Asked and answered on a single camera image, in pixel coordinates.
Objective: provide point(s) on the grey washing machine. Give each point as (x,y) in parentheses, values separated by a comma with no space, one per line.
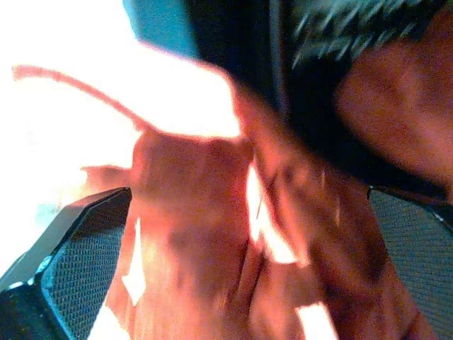
(247,35)

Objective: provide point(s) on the orange garment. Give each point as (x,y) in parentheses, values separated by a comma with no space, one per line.
(198,219)

